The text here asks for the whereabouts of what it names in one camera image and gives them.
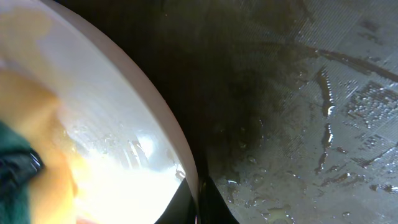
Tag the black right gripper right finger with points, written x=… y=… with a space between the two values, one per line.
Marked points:
x=212 y=207

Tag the pink plate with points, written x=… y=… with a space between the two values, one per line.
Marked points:
x=129 y=154

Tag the yellow green scrub sponge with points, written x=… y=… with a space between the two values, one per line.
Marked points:
x=36 y=182

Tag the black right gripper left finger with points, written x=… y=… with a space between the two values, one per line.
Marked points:
x=181 y=209

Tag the dark brown serving tray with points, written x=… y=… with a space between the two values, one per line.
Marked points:
x=289 y=106

